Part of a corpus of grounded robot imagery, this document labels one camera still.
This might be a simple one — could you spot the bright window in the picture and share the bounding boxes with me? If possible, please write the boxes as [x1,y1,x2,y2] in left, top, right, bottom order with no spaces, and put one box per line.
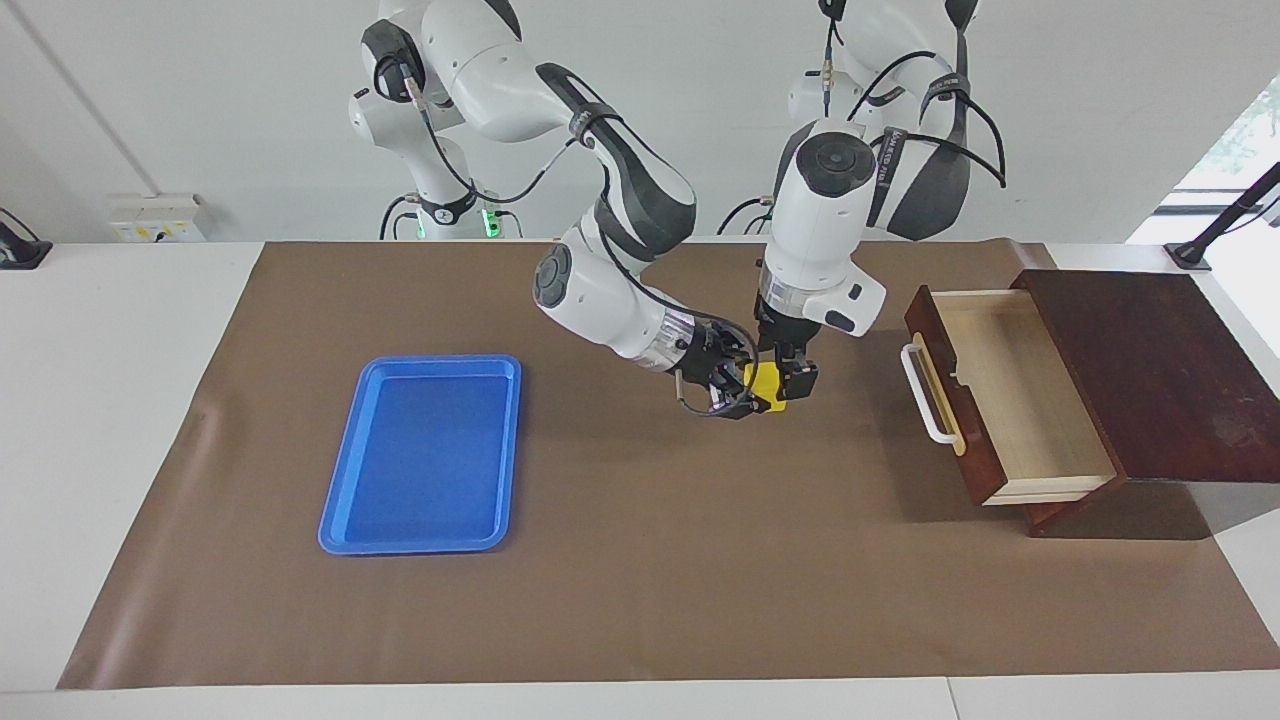
[1165,85,1280,216]

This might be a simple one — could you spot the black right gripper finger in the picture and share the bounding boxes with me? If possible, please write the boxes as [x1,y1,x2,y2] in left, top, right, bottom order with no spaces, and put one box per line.
[706,384,769,422]
[718,332,761,377]

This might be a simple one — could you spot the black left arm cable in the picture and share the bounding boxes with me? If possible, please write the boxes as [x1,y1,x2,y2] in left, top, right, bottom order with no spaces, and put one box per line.
[818,0,1007,191]

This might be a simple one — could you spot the black base cable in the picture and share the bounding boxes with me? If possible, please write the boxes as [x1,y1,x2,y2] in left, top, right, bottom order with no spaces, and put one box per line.
[715,195,779,237]
[378,193,423,242]

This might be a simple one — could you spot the blue plastic tray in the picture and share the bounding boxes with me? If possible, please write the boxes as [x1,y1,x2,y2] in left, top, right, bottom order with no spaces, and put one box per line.
[318,354,523,556]

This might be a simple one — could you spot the dark wooden drawer cabinet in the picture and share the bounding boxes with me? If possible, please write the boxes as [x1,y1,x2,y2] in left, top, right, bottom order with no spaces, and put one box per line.
[1008,268,1280,539]

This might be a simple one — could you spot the black stand foot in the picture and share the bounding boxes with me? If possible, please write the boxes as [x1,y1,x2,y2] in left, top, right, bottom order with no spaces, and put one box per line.
[0,207,54,271]

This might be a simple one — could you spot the white drawer handle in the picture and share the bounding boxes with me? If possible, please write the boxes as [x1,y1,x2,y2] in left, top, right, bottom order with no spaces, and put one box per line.
[900,343,961,445]

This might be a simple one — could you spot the brown table mat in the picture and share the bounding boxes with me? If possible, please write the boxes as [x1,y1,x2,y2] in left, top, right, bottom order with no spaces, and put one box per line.
[57,240,1280,691]

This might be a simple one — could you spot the yellow cube block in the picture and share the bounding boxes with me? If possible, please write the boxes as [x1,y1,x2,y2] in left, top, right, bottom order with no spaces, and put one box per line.
[743,360,791,414]

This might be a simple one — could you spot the wooden drawer with dark front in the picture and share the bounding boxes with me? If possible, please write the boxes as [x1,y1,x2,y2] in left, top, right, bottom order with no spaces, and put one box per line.
[900,288,1123,507]

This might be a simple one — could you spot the white wall socket box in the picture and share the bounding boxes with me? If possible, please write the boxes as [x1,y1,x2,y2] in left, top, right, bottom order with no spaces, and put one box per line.
[108,193,207,244]

